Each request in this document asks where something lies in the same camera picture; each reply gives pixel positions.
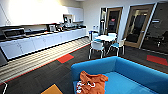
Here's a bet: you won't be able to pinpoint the orange garment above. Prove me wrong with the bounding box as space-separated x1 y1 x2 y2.
75 70 110 94

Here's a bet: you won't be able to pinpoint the white square table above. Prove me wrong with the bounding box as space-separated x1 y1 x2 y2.
94 34 118 52

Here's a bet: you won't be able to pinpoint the white upper cabinet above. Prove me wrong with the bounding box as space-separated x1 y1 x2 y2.
71 7 85 24

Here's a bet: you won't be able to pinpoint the white chair blue seat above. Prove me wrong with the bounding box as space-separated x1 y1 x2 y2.
106 37 127 57

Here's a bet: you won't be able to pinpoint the tall narrow shelf rack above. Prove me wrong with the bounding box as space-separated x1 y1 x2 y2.
99 7 108 36

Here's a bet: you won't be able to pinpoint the small countertop appliance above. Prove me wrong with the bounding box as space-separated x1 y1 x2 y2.
47 23 58 33

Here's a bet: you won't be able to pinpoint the dark glass door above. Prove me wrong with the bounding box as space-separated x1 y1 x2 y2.
104 6 124 38

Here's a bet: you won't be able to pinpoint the white kitchen counter cabinets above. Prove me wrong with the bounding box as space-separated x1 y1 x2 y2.
0 26 88 61

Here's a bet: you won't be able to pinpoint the large blue sofa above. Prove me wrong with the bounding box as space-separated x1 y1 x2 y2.
70 55 168 94

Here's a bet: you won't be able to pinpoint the wood framed glass door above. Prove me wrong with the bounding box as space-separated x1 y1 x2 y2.
123 3 156 50

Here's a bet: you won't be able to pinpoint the grey microwave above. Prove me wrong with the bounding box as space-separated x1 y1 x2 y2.
1 27 27 39

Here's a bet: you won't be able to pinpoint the grey refrigerator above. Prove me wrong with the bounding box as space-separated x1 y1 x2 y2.
0 49 9 68

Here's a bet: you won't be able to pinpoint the dark glass wall pane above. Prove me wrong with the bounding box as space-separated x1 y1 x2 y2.
141 2 168 55

